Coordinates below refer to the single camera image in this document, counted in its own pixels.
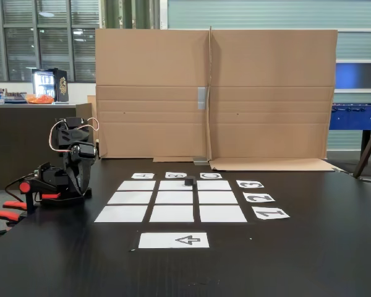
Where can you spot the dark brown counter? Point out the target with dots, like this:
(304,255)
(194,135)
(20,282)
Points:
(18,142)

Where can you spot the white nine-square paper grid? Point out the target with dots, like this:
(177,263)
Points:
(173,201)

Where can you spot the red black bar clamp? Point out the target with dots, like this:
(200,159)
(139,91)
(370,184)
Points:
(24,187)

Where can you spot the grey duct tape strip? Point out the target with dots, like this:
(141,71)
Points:
(201,161)
(202,98)

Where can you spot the paper sheet letter B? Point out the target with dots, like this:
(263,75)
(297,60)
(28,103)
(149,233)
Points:
(174,174)

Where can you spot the blue foosball table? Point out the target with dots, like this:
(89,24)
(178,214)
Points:
(355,117)

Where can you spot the paper sheet number 1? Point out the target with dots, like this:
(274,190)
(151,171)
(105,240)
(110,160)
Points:
(270,213)

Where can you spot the brown cardboard panel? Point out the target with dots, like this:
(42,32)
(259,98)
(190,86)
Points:
(160,71)
(272,92)

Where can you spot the paper sheet number 2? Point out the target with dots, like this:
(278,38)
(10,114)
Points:
(259,197)

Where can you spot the paper sheet number 3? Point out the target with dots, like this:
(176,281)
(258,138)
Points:
(249,184)

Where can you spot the brown wooden stand leg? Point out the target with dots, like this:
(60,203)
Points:
(369,148)

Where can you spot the black mini fridge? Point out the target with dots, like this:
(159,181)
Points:
(51,85)

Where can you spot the paper sheet letter A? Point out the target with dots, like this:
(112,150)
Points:
(143,176)

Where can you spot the black octagonal token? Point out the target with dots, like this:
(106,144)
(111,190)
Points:
(190,181)

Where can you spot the white arrow paper sheet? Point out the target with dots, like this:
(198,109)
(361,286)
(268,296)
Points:
(160,240)

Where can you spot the orange snack bag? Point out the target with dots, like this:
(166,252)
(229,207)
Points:
(40,99)

